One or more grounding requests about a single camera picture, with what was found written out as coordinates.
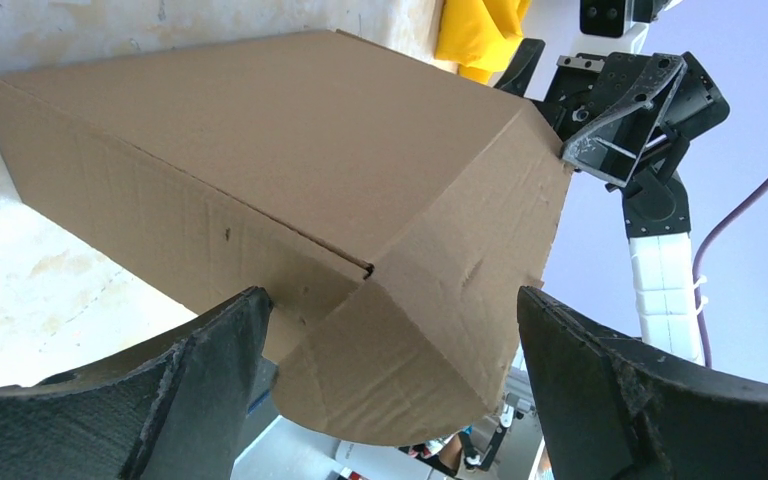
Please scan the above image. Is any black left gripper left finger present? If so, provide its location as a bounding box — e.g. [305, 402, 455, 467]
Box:
[0, 287, 273, 479]

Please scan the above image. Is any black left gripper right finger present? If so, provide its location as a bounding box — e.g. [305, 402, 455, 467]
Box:
[517, 287, 768, 479]

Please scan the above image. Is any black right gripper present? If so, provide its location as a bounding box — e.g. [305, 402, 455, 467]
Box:
[494, 38, 730, 188]

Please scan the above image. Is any brown cardboard box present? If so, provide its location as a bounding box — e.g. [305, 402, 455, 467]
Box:
[0, 31, 571, 446]

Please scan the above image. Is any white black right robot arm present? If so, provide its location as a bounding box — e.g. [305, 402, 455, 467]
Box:
[536, 1, 730, 366]

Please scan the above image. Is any yellow cloth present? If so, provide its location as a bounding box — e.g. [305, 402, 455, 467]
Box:
[434, 0, 532, 85]

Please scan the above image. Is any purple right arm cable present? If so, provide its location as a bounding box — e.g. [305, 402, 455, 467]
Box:
[691, 125, 768, 370]

